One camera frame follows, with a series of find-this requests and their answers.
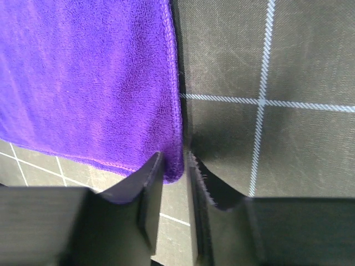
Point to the purple towel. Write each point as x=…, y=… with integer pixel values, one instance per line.
x=92, y=81

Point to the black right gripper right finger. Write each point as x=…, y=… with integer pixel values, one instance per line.
x=229, y=228

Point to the black grid cutting mat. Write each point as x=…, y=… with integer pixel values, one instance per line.
x=267, y=105

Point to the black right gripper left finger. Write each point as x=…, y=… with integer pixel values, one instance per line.
x=77, y=226

